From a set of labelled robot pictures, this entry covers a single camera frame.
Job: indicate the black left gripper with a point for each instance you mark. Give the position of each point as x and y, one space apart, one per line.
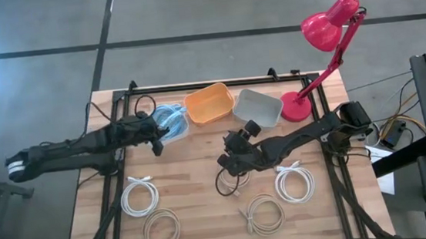
138 130

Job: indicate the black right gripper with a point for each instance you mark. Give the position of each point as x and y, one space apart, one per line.
243 151

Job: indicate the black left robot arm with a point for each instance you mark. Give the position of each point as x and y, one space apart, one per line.
64 148

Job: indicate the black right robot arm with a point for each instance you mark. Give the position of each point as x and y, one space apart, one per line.
307 134

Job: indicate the white plastic bin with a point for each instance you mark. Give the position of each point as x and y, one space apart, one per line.
185 132

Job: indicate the light grey plastic bin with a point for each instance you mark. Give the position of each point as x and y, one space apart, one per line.
258 107

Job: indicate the orange plastic bin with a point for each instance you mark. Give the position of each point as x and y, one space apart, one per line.
208 104

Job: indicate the red desk lamp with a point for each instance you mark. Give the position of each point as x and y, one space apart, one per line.
295 108

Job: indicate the white paper sheet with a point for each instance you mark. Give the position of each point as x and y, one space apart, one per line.
382 166

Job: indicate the small black electronics box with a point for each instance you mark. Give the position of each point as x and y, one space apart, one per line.
392 134

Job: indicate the black frame clamp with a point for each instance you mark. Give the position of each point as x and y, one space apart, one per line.
131 85
272 73

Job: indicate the black metal table frame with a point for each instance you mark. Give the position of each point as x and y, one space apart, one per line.
214 84

